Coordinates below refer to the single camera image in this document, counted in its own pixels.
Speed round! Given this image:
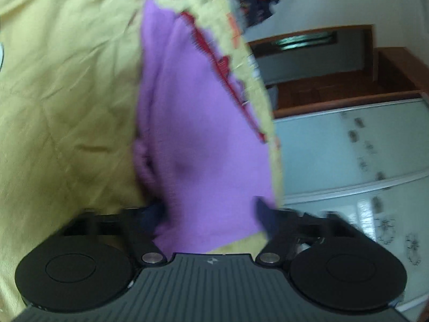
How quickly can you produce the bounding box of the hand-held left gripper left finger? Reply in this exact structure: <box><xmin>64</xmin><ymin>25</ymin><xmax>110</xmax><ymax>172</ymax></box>
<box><xmin>63</xmin><ymin>204</ymin><xmax>168</xmax><ymax>269</ymax></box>

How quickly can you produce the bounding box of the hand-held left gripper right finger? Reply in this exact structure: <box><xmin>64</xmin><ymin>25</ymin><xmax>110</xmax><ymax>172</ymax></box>
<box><xmin>255</xmin><ymin>197</ymin><xmax>365</xmax><ymax>269</ymax></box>

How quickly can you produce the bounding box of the purple knit sweater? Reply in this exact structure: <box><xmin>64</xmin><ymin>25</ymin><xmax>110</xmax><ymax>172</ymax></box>
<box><xmin>133</xmin><ymin>0</ymin><xmax>277</xmax><ymax>254</ymax></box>

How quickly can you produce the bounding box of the yellow flower print quilt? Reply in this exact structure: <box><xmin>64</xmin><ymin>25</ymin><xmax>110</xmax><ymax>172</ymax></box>
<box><xmin>0</xmin><ymin>0</ymin><xmax>286</xmax><ymax>316</ymax></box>

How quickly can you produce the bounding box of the wooden door frame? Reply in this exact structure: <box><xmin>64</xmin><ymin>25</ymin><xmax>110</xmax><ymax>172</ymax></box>
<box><xmin>248</xmin><ymin>24</ymin><xmax>429</xmax><ymax>119</ymax></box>

